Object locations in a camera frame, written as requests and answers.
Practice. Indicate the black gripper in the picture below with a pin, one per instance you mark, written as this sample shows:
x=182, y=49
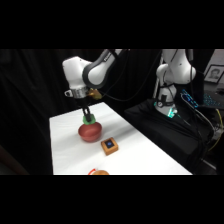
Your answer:
x=84, y=104

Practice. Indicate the green triangle block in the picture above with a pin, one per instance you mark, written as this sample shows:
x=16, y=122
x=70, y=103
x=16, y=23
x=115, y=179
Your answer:
x=93, y=118

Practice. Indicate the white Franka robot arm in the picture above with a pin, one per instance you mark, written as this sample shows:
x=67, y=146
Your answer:
x=75, y=75

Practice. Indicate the pink bowl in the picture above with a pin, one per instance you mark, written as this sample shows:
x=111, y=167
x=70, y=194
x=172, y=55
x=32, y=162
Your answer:
x=90, y=133

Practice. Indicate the orange block with blue square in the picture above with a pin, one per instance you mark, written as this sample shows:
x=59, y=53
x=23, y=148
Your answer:
x=110, y=146

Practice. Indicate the black curtain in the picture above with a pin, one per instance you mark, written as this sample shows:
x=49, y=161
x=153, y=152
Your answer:
x=33, y=106

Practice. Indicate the orange round toy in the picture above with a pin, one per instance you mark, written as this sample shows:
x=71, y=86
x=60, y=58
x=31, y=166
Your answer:
x=101, y=172

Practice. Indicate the black covered robot stand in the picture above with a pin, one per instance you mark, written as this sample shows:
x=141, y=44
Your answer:
x=166, y=133

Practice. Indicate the blue lit device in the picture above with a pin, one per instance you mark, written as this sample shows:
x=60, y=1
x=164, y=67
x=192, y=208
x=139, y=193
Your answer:
x=189, y=98

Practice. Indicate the teal lit keyboard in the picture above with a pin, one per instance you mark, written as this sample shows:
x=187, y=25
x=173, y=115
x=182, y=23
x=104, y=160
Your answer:
x=213, y=100

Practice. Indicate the framed portrait picture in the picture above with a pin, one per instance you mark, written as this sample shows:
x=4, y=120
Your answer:
x=214, y=74

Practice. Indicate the yellowish wrist camera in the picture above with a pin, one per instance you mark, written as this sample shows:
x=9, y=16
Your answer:
x=95, y=94

